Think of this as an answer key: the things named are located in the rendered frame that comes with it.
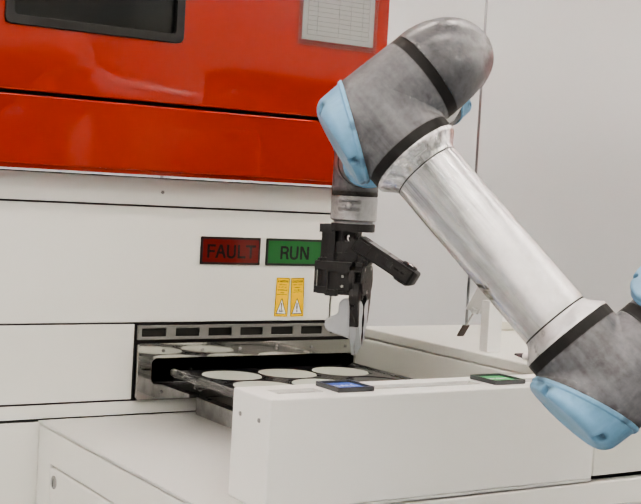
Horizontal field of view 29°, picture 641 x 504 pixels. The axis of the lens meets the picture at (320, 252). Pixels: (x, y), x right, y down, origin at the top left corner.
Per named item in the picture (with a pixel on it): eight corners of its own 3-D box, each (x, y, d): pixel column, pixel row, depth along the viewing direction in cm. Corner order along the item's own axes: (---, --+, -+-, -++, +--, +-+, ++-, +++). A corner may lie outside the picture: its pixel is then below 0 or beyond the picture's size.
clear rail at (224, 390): (168, 376, 210) (168, 367, 210) (175, 375, 211) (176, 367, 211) (281, 417, 179) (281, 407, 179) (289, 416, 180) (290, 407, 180)
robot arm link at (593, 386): (708, 376, 137) (394, 20, 149) (602, 463, 136) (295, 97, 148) (687, 389, 148) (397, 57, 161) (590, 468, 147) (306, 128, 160)
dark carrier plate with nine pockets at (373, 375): (179, 374, 210) (180, 370, 210) (349, 367, 229) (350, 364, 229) (285, 411, 181) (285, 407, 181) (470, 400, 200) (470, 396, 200)
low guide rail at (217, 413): (195, 414, 214) (196, 396, 214) (205, 413, 215) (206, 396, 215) (360, 481, 172) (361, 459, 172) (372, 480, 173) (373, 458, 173)
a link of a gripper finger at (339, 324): (325, 352, 205) (328, 295, 204) (360, 355, 203) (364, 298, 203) (320, 354, 202) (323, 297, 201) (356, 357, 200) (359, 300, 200)
